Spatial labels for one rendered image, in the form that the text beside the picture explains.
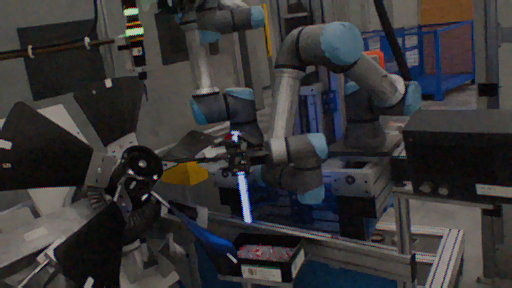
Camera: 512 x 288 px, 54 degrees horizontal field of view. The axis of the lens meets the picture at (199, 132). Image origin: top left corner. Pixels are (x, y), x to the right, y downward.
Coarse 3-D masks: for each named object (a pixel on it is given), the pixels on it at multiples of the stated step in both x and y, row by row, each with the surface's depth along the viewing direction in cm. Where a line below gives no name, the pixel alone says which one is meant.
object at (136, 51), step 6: (132, 42) 131; (138, 42) 131; (132, 48) 132; (138, 48) 131; (132, 54) 132; (138, 54) 131; (144, 54) 132; (138, 60) 132; (144, 60) 133; (138, 66) 132; (138, 72) 133; (144, 72) 133; (138, 78) 134; (144, 78) 133
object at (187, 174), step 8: (176, 168) 183; (184, 168) 180; (192, 168) 181; (200, 168) 184; (168, 176) 188; (176, 176) 184; (184, 176) 181; (192, 176) 181; (200, 176) 184; (208, 176) 187; (184, 184) 183; (192, 184) 181
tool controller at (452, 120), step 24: (408, 120) 122; (432, 120) 118; (456, 120) 115; (480, 120) 112; (504, 120) 109; (408, 144) 120; (432, 144) 116; (456, 144) 112; (480, 144) 109; (504, 144) 105; (432, 168) 119; (456, 168) 115; (480, 168) 111; (504, 168) 108; (432, 192) 123; (456, 192) 118; (480, 192) 114; (504, 192) 111
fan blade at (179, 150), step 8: (192, 136) 158; (200, 136) 158; (208, 136) 158; (176, 144) 154; (184, 144) 153; (192, 144) 153; (200, 144) 152; (208, 144) 152; (168, 152) 149; (176, 152) 147; (184, 152) 146; (192, 152) 145; (168, 160) 141; (176, 160) 140; (184, 160) 140; (192, 160) 140; (200, 160) 141
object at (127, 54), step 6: (120, 36) 131; (120, 42) 132; (126, 42) 132; (120, 48) 131; (126, 48) 131; (126, 54) 132; (126, 60) 133; (132, 60) 134; (126, 66) 133; (132, 66) 133; (144, 66) 132; (150, 66) 132; (132, 72) 131
